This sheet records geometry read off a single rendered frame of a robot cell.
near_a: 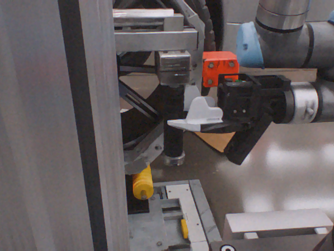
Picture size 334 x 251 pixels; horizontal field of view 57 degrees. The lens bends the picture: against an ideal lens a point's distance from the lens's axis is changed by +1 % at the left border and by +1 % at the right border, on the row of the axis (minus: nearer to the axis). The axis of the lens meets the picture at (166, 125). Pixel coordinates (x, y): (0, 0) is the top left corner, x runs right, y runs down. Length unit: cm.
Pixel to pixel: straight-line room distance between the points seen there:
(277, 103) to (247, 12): 66
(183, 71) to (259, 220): 25
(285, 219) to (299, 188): 143
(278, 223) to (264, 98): 22
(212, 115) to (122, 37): 19
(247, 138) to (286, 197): 124
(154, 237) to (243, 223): 76
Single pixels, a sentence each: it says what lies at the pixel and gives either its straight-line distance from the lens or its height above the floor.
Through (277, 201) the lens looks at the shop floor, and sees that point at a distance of 175.
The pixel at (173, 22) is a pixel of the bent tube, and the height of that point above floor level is 99.
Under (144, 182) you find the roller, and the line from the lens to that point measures 88.
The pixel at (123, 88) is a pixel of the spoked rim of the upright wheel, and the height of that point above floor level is 79.
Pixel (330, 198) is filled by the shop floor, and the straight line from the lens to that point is 188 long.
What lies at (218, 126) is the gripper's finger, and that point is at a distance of 52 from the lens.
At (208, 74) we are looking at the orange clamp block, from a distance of 75.
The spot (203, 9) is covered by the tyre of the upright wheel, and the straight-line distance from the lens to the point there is 80.
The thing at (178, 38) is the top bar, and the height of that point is 97.
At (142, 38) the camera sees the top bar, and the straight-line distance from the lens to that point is 51.
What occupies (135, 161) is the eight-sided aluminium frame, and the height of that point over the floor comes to 62.
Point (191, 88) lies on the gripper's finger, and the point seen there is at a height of 88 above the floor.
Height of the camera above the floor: 106
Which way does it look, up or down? 26 degrees down
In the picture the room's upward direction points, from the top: straight up
